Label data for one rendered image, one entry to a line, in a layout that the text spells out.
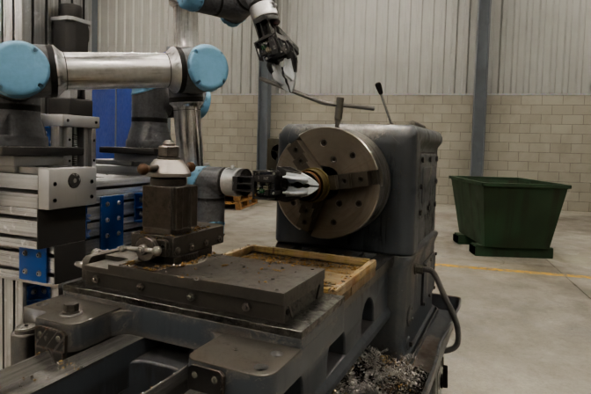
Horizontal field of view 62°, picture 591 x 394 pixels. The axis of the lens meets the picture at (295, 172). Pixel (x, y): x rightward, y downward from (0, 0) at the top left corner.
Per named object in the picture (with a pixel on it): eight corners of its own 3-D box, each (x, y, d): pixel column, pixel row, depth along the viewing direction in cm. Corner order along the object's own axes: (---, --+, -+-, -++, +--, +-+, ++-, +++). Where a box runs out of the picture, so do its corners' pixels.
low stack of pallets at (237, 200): (219, 200, 1024) (220, 179, 1021) (259, 202, 1006) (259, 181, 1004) (195, 207, 901) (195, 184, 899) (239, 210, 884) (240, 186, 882)
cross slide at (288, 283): (134, 264, 102) (134, 242, 102) (325, 295, 84) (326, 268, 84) (66, 283, 87) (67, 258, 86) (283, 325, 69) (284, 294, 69)
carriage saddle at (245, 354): (138, 289, 104) (138, 261, 104) (346, 328, 85) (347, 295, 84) (3, 338, 77) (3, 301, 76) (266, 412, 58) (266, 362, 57)
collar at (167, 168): (164, 174, 92) (165, 158, 92) (200, 176, 89) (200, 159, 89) (135, 176, 85) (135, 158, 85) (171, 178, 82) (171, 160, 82)
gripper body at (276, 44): (259, 62, 132) (246, 22, 134) (273, 69, 140) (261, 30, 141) (282, 51, 129) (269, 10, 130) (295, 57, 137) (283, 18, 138)
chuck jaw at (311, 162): (315, 178, 140) (292, 146, 143) (328, 168, 138) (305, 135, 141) (300, 180, 130) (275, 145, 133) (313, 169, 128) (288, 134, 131)
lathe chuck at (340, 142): (281, 223, 152) (294, 122, 149) (380, 244, 139) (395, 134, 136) (268, 227, 144) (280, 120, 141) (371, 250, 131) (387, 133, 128)
